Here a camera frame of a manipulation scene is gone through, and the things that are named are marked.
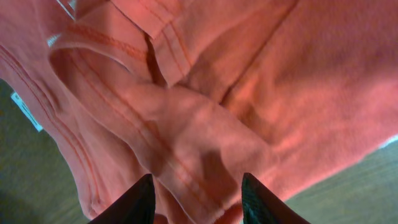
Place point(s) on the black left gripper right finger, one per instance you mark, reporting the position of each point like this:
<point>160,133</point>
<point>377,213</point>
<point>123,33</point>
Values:
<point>261,206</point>

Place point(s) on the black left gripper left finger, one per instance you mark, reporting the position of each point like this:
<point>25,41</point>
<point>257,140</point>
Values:
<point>135,206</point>

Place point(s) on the orange soccer t-shirt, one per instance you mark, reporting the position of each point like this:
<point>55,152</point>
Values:
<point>198,93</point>

